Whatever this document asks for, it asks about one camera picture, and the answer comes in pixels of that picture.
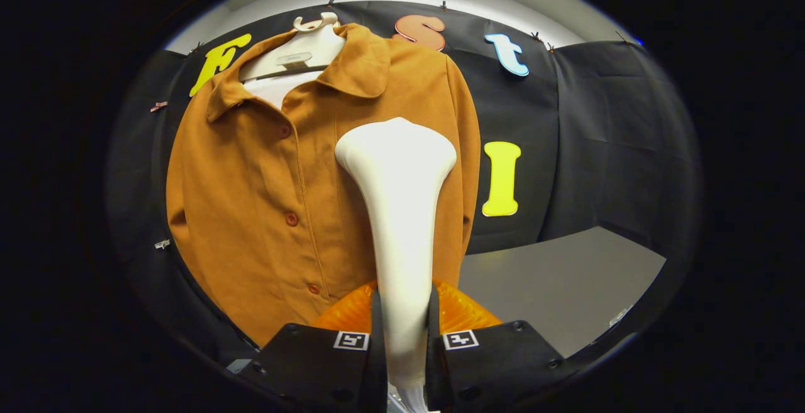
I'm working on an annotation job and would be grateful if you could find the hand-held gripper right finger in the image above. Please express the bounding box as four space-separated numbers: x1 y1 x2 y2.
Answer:
426 281 576 412

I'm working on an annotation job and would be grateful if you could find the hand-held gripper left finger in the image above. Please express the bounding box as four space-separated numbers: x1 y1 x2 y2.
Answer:
236 281 387 413

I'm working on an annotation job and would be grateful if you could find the white garment steamer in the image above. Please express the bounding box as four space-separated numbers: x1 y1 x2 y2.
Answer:
335 118 458 413

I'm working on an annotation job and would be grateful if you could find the brown button-up shirt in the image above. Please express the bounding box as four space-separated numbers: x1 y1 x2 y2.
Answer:
166 22 482 348

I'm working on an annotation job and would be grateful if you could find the grey cabinet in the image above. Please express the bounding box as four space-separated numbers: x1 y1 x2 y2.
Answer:
459 226 667 358

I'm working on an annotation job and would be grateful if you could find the black backdrop cloth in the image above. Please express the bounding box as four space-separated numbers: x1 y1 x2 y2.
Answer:
107 0 704 370

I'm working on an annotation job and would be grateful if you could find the white mannequin torso stand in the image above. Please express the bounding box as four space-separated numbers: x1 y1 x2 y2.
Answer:
239 12 347 111

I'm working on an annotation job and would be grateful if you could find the row of black clips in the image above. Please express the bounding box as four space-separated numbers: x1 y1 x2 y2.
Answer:
189 0 630 54

